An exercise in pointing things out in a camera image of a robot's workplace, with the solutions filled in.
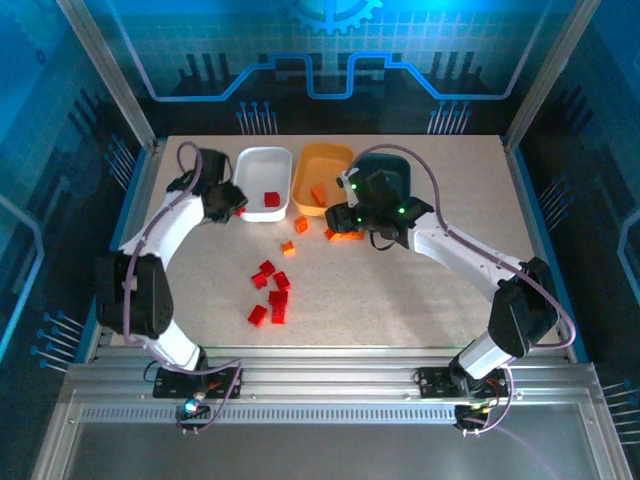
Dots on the red lego brick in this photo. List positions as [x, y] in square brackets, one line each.
[272, 199]
[257, 315]
[240, 211]
[278, 315]
[258, 280]
[267, 268]
[282, 281]
[278, 298]

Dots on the white plastic container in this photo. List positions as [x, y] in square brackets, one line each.
[260, 165]

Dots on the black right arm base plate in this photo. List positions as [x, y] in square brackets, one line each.
[435, 382]

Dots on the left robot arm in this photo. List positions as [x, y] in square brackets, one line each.
[165, 225]

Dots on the grey metal panel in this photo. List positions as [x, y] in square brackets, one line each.
[325, 450]

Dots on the long orange lego slope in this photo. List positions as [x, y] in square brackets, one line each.
[318, 194]

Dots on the orange plastic container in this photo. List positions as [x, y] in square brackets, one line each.
[320, 160]

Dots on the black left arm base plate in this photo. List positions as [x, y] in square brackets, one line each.
[175, 385]

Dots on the aluminium frame post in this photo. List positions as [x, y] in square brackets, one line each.
[105, 65]
[550, 70]

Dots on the side frame rail blue strip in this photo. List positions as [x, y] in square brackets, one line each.
[127, 235]
[545, 260]

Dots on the aluminium frame rail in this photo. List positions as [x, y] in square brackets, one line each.
[325, 380]

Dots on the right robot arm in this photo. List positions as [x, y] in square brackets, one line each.
[460, 255]

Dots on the orange curved lego piece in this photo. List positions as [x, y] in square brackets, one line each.
[354, 236]

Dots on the teal plastic container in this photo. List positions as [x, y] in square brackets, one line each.
[400, 167]

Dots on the small orange lego brick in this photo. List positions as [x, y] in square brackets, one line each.
[288, 248]

